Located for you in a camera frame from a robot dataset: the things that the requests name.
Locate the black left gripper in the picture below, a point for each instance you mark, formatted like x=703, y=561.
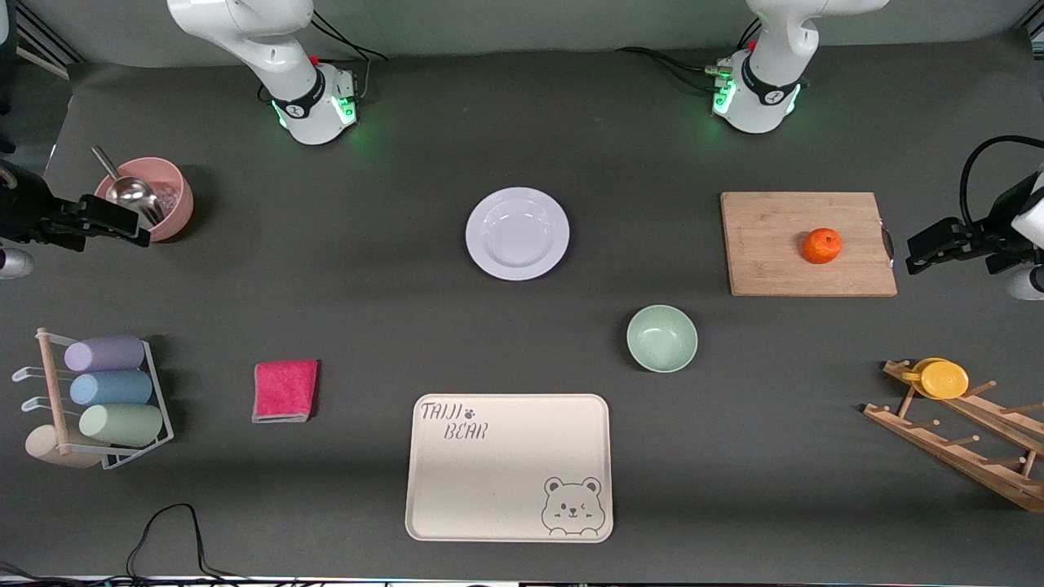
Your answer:
x=985, y=235

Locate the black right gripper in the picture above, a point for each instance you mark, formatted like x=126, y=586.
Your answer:
x=29, y=214

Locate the orange fruit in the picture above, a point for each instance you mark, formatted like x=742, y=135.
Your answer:
x=821, y=246

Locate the white round plate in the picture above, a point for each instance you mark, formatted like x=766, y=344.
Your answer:
x=517, y=234

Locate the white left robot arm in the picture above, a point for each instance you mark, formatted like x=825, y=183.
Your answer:
x=763, y=90

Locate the metal scoop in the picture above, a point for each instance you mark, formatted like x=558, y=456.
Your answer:
x=130, y=191

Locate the pink bowl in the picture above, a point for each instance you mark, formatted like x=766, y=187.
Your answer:
x=178, y=204

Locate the purple cup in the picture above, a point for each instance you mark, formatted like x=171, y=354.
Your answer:
x=106, y=354

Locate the yellow mug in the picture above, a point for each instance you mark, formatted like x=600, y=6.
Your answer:
x=944, y=380

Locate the blue cup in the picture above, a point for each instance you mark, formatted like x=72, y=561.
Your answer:
x=112, y=388

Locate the wooden cutting board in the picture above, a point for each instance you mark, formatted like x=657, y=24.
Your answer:
x=775, y=253

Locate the light wooden slat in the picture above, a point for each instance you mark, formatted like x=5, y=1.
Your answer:
x=45, y=63

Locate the wooden peg rack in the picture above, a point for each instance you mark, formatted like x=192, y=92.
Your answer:
x=954, y=444

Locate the green cup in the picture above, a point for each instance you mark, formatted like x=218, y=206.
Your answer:
x=122, y=424

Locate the beige cup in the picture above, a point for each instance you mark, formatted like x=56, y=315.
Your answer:
x=41, y=447

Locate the pink folded cloth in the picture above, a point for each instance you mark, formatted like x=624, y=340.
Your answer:
x=284, y=390

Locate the pale green bowl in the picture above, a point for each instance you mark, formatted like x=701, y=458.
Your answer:
x=661, y=338

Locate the dark grey table cover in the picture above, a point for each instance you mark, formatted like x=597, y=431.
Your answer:
x=522, y=122

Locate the cream bear print tray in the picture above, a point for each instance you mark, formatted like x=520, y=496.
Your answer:
x=497, y=481

